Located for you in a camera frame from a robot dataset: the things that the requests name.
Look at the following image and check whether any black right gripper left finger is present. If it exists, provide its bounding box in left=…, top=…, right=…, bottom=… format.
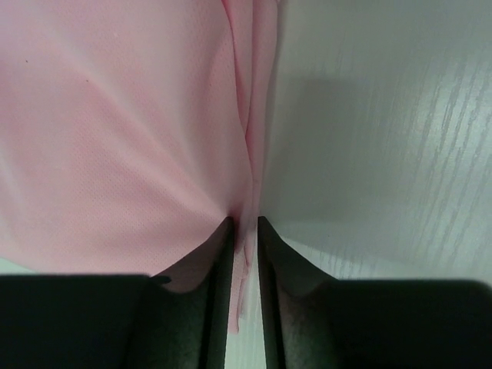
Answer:
left=1, top=218, right=234, bottom=368

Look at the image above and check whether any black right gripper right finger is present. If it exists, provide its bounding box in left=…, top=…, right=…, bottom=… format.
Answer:
left=258, top=217, right=491, bottom=368

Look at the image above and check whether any pink t shirt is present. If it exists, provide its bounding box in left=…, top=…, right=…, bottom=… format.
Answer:
left=1, top=1, right=279, bottom=332

